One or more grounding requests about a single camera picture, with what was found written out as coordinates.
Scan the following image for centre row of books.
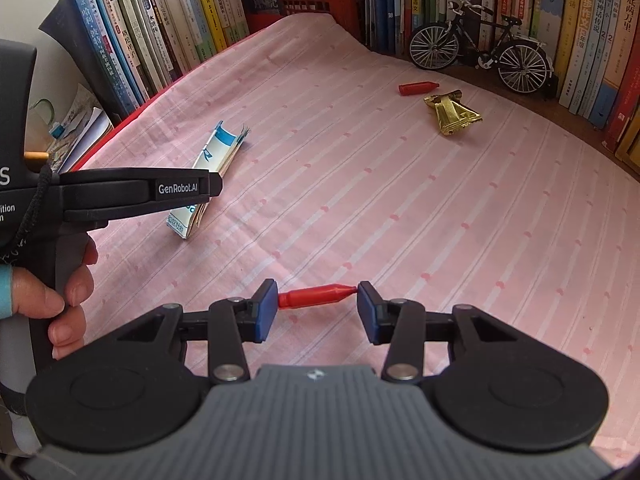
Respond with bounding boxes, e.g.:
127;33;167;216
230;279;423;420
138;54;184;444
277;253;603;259
364;0;639;164

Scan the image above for black miniature bicycle model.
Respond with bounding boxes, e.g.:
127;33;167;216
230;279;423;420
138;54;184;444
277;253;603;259
408;0;553;94

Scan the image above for person's left hand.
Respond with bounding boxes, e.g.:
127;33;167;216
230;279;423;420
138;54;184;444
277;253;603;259
1;237;99;360

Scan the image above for row of books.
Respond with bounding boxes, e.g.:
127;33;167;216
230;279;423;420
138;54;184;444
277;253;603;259
67;0;252;116
364;0;639;164

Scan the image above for magazine on red box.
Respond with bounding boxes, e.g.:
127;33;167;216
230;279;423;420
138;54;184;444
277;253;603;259
48;84;113;174

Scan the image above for pink striped tablecloth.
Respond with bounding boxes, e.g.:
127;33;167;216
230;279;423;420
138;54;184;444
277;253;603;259
85;14;639;464

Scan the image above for small gold foil wrapper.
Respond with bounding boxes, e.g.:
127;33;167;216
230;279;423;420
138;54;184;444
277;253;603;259
423;90;483;136

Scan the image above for red crayon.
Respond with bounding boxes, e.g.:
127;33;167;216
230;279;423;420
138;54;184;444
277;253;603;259
278;284;358;310
398;80;439;96

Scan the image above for dark blue leaning book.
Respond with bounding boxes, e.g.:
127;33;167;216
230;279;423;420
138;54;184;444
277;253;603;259
39;0;134;126

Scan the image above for left row of books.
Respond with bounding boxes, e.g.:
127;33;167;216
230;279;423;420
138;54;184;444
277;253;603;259
67;0;252;116

